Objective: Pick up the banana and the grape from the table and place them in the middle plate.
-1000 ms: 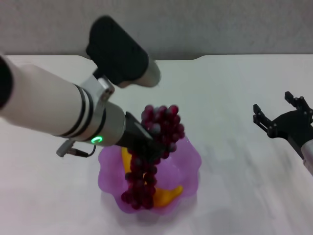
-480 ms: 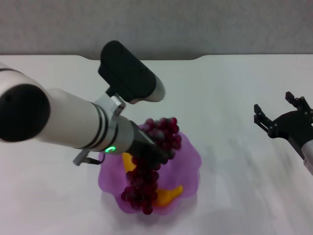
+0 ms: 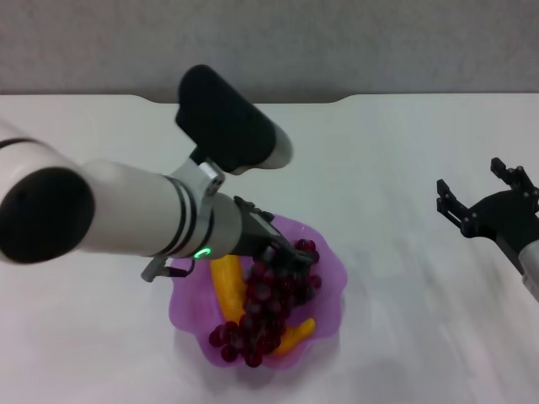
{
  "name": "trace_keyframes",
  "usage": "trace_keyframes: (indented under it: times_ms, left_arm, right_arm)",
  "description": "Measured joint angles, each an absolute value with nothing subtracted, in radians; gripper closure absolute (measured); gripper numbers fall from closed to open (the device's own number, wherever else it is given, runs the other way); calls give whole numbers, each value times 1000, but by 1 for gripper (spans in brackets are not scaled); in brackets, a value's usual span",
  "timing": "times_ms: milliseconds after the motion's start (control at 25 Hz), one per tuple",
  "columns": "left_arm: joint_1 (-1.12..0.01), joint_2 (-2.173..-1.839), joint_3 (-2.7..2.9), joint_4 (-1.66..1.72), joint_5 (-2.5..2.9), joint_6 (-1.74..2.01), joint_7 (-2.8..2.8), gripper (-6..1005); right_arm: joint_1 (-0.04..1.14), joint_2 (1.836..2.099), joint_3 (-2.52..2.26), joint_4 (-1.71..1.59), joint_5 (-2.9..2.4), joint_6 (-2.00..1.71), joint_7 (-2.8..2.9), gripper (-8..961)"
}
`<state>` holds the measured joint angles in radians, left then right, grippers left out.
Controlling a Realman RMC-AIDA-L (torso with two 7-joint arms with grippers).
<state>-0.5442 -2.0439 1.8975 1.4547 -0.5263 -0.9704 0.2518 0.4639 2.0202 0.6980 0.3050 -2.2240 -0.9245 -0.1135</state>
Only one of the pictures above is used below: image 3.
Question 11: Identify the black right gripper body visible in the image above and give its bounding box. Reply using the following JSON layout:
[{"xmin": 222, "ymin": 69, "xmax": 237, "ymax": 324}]
[{"xmin": 460, "ymin": 189, "xmax": 539, "ymax": 264}]

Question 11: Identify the purple scalloped plastic bowl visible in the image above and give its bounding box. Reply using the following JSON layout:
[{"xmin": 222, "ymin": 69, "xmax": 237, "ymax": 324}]
[{"xmin": 168, "ymin": 213, "xmax": 350, "ymax": 372}]

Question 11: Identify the yellow banana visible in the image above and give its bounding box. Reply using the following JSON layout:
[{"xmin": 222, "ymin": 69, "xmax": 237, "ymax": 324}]
[{"xmin": 210, "ymin": 255, "xmax": 318, "ymax": 358}]

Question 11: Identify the red grape bunch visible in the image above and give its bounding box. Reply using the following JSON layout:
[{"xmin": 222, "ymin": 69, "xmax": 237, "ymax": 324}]
[{"xmin": 208, "ymin": 237, "xmax": 323, "ymax": 369}]

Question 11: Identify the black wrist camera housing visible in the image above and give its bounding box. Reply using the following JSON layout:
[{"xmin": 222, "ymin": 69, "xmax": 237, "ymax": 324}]
[{"xmin": 174, "ymin": 63, "xmax": 294, "ymax": 175}]

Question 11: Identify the black wrist cable with plug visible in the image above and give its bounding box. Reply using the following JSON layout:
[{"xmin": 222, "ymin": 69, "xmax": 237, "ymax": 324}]
[{"xmin": 140, "ymin": 254, "xmax": 198, "ymax": 284}]

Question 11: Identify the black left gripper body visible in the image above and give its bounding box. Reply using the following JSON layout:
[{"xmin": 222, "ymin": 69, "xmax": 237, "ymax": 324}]
[{"xmin": 228, "ymin": 194, "xmax": 292, "ymax": 259}]

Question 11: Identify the silver camera mount clamp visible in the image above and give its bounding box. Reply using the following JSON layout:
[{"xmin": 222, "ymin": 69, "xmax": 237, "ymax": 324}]
[{"xmin": 169, "ymin": 155, "xmax": 226, "ymax": 199}]

